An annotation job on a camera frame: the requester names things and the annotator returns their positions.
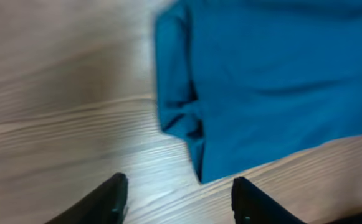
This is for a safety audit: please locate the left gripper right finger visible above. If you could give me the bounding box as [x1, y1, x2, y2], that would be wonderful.
[231, 177, 305, 224]

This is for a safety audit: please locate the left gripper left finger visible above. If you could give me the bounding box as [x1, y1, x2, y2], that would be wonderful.
[47, 173, 128, 224]

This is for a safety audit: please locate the dark blue t-shirt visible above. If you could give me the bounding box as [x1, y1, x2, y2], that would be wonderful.
[155, 0, 362, 184]

